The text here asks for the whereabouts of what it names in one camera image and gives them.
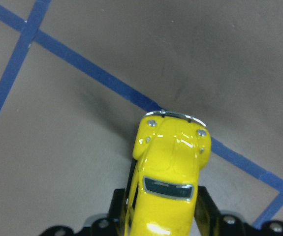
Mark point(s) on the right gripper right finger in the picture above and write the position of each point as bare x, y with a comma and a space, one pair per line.
206, 213

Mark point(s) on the yellow beetle toy car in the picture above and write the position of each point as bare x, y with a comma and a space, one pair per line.
169, 152

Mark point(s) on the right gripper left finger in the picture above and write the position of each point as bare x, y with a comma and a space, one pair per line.
119, 224

